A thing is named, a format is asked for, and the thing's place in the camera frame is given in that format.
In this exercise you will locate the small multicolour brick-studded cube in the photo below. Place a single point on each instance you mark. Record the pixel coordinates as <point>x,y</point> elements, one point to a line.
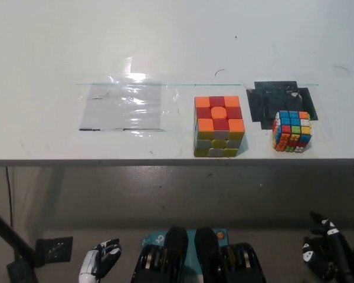
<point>292,129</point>

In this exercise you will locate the black diagonal stand leg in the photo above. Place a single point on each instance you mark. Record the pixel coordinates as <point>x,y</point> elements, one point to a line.
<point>9,233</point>

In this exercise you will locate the black tape patch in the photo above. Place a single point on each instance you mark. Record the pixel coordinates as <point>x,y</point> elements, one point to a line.
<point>268,100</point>

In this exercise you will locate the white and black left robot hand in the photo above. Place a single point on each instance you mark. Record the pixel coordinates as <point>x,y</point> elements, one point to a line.
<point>90,262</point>

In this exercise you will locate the black square floor marker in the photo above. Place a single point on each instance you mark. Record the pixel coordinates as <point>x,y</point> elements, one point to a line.
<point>54,250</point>

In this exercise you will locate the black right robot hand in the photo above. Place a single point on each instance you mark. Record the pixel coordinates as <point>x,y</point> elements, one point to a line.
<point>315,259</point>

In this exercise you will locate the clear plastic sheet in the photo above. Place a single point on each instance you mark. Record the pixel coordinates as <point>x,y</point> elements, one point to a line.
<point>121,106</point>

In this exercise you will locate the large orange red puzzle cube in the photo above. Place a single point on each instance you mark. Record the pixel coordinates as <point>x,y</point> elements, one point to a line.
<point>218,126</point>

